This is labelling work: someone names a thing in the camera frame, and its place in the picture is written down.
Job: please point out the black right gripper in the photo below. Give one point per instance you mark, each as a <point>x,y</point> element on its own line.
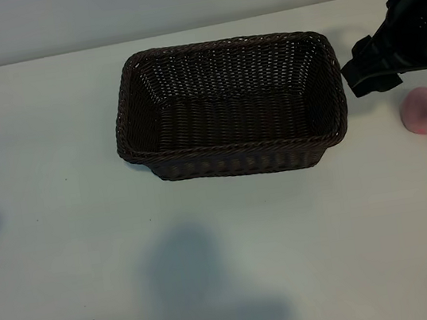
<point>419,28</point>

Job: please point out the pink peach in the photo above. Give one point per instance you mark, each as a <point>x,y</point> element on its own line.
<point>425,112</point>

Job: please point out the dark brown wicker basket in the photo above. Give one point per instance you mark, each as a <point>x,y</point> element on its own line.
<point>232,125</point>

